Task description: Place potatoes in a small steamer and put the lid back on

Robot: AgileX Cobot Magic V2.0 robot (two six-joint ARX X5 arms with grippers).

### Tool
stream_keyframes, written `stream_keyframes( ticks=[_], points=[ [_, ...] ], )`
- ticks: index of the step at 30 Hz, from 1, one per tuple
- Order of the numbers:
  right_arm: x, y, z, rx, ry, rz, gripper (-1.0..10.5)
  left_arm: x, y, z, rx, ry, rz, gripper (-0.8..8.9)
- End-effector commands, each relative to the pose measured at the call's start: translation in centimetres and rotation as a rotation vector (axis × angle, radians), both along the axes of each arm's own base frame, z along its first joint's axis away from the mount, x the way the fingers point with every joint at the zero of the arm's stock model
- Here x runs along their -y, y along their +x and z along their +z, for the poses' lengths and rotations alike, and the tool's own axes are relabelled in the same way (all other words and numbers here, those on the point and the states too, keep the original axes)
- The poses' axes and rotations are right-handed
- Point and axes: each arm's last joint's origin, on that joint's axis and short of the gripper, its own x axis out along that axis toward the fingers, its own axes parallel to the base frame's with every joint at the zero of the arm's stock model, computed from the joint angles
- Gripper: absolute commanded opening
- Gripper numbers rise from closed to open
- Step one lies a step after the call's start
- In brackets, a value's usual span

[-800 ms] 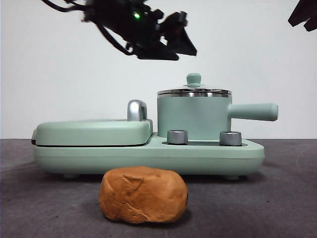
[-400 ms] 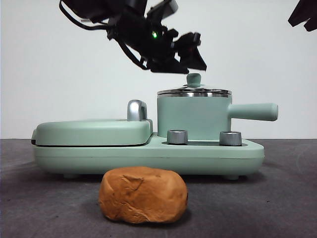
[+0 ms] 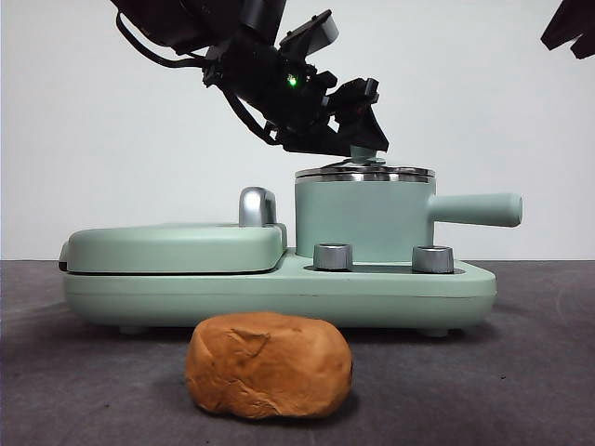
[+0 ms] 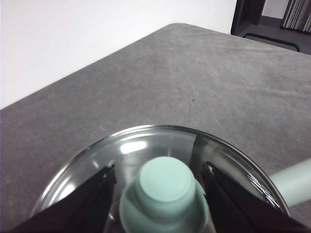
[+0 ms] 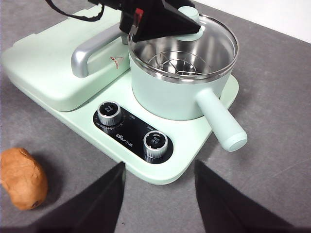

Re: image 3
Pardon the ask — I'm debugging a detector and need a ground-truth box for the glass lid with green knob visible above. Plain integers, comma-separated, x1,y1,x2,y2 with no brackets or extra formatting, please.
293,143,436,180

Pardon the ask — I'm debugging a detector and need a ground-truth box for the brown potato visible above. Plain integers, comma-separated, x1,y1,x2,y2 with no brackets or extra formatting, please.
184,312,354,416

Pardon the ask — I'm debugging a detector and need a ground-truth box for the silver control knob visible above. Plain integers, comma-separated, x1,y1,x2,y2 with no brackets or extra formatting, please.
313,243,353,270
411,244,455,274

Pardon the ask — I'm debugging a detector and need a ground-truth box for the green breakfast machine base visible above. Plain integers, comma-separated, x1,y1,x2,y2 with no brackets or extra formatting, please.
61,247,498,337

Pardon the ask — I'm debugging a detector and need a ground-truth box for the green hinged griddle cover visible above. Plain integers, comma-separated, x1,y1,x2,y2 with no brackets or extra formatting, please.
59,221,289,275

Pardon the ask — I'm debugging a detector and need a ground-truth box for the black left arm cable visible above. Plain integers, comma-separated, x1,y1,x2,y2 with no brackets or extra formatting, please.
226,86,280,146
114,9,210,71

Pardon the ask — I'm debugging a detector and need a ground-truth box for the green pot with side handle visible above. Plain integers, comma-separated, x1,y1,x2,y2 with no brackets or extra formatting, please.
294,174,524,262

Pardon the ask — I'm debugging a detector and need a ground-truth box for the chrome griddle cover handle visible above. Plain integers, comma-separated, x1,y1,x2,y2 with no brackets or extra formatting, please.
238,186,280,229

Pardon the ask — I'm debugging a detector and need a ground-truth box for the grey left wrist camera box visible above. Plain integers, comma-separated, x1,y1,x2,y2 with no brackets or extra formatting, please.
277,11,339,59

